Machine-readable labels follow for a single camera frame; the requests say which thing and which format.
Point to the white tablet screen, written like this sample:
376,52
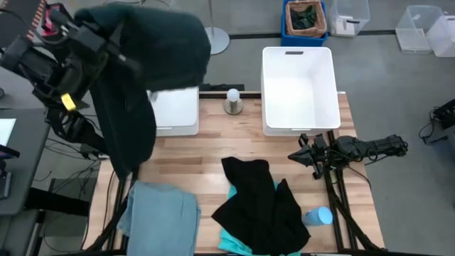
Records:
6,131

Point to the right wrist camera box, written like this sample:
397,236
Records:
318,141

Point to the black garment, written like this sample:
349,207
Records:
256,206

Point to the black box with red panel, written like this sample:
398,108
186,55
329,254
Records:
49,21

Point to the brown wicker basket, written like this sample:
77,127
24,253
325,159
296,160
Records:
318,28

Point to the black metal frame struts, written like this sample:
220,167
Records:
341,213
117,213

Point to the white bulb on metal base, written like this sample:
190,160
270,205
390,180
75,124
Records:
233,101

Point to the light blue cup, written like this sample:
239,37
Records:
318,216

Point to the dark clothes in wicker basket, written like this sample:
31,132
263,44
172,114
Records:
302,17

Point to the black strip behind table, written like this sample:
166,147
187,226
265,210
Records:
224,87

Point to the round metal floor stand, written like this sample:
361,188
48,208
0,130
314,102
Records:
217,39

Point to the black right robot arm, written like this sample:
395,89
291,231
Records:
373,146

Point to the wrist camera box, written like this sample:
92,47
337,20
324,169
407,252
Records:
89,37
318,141

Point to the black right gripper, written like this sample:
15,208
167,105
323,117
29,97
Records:
321,156

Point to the clear plastic container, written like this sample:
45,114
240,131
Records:
444,39
412,35
348,21

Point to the white perforated laundry basket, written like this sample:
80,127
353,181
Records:
302,92
177,110

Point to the grey desk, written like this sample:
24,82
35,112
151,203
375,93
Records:
21,170

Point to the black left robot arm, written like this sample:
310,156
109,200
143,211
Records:
32,67

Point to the dark green garment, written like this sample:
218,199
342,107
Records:
160,46

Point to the teal garment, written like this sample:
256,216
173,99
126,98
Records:
231,245

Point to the blue plastic bin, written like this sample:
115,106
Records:
284,39

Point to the black mat with striped edge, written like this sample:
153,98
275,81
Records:
14,17

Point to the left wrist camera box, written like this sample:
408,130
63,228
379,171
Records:
89,37

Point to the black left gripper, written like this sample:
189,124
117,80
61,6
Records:
76,71

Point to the grey-blue garment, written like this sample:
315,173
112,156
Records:
160,220

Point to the black phone holder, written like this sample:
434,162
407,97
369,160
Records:
5,177

